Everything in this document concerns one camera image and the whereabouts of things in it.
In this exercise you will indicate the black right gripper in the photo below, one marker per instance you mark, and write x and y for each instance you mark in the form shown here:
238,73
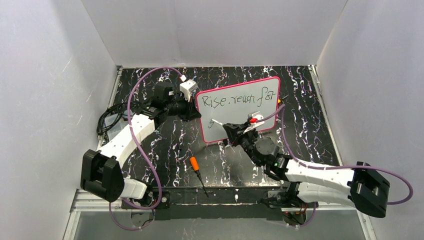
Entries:
238,136

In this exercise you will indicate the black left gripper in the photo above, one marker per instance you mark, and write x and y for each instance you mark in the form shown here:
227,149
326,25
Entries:
185,108

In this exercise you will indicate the white black whiteboard marker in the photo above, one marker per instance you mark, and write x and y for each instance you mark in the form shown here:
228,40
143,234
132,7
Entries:
217,122

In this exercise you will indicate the pink framed whiteboard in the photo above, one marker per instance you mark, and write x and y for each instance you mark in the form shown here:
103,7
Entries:
233,103

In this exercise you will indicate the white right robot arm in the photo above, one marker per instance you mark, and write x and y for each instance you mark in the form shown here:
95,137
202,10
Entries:
358,186

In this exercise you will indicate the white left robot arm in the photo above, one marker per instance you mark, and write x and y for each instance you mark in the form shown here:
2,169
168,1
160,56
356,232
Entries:
101,172

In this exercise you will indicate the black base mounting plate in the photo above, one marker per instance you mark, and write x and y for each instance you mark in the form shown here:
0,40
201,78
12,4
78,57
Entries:
263,202

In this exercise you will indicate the clear plastic screw box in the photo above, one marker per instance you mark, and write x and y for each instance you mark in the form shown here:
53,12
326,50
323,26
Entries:
111,125

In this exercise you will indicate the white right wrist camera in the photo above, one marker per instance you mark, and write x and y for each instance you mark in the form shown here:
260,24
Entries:
254,120

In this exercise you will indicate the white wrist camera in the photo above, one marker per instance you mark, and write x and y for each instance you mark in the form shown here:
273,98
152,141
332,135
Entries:
254,120
187,87

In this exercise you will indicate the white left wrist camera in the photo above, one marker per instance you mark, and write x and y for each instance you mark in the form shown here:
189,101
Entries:
187,87

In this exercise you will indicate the orange handled screwdriver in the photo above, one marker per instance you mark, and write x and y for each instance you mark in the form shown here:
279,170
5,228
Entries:
196,168

